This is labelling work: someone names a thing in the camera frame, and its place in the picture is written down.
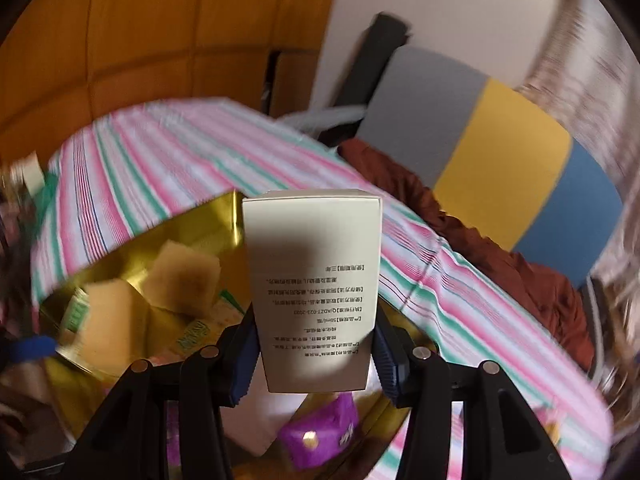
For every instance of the golden box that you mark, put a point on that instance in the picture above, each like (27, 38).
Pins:
(140, 250)

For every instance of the black cushion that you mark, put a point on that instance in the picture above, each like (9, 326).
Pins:
(370, 60)

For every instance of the white plastic bag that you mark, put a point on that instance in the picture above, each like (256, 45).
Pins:
(320, 117)

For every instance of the wooden wardrobe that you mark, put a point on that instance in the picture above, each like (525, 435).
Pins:
(150, 35)

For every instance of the purple snack packet cartoon face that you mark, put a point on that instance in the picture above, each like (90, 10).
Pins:
(320, 430)

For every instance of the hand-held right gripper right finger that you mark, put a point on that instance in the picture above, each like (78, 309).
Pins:
(387, 365)

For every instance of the grey yellow blue headboard cushion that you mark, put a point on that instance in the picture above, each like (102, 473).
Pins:
(500, 160)

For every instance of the yellow-green cracker packet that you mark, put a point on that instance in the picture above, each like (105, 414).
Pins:
(231, 305)
(75, 310)
(192, 337)

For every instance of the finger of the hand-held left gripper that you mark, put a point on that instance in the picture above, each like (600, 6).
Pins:
(30, 350)

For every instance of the pink patterned curtain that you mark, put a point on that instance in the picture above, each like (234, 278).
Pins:
(600, 85)

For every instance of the brown blanket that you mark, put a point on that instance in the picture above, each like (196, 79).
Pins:
(475, 260)

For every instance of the striped bedsheet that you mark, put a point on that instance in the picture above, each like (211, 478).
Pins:
(165, 160)

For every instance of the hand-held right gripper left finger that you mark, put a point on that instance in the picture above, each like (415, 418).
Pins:
(242, 360)

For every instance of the beige carton box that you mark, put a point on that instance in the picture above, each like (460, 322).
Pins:
(310, 260)

